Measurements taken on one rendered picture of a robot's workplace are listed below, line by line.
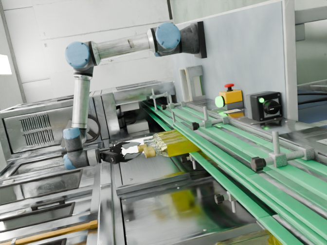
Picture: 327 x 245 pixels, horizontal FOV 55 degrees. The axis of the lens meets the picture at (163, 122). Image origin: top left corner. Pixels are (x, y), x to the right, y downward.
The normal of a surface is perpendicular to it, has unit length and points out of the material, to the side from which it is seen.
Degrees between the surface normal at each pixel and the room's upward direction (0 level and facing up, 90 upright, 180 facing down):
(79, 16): 90
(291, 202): 90
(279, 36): 0
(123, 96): 90
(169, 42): 93
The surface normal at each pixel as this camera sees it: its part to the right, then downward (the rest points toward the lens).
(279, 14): -0.97, 0.19
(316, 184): -0.17, -0.97
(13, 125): 0.18, 0.15
